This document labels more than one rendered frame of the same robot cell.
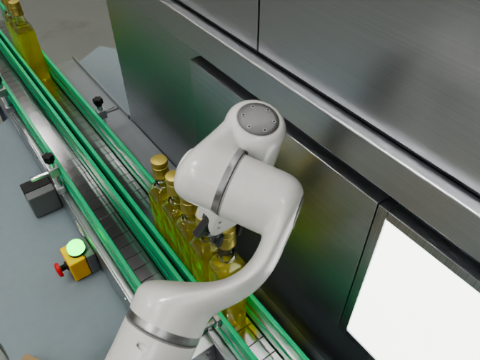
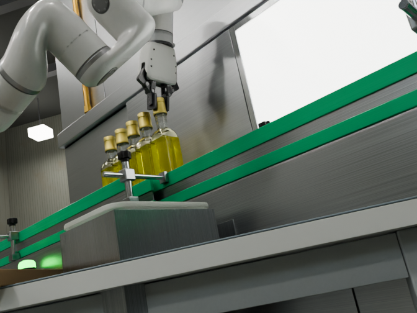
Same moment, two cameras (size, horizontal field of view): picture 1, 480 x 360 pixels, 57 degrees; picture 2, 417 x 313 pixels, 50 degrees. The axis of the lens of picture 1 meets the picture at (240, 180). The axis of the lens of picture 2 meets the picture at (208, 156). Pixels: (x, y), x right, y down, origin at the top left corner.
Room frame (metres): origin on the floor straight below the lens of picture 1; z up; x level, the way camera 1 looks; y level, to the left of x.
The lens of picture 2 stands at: (-0.58, 0.14, 0.68)
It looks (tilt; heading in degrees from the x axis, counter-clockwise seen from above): 17 degrees up; 348
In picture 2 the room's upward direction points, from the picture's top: 11 degrees counter-clockwise
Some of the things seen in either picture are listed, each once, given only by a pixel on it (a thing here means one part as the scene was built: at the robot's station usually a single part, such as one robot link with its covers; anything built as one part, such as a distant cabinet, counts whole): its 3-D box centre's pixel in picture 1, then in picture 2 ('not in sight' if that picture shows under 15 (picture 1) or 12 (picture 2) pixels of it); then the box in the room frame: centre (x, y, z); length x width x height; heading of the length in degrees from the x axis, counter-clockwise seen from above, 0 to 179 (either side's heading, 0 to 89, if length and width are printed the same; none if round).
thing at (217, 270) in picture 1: (228, 288); (169, 169); (0.47, 0.02, 0.99); 0.06 x 0.06 x 0.21; 38
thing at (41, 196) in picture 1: (41, 196); not in sight; (0.90, 0.59, 0.79); 0.08 x 0.08 x 0.08; 37
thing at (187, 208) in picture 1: (189, 201); (133, 130); (0.57, 0.10, 1.14); 0.04 x 0.04 x 0.04
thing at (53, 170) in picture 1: (46, 178); (5, 240); (0.83, 0.51, 0.94); 0.07 x 0.04 x 0.13; 127
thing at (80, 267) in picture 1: (79, 259); not in sight; (0.68, 0.42, 0.79); 0.07 x 0.07 x 0.07; 37
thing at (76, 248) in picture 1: (75, 247); (26, 266); (0.68, 0.42, 0.84); 0.05 x 0.05 x 0.03
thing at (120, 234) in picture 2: not in sight; (154, 241); (0.24, 0.10, 0.79); 0.27 x 0.17 x 0.08; 127
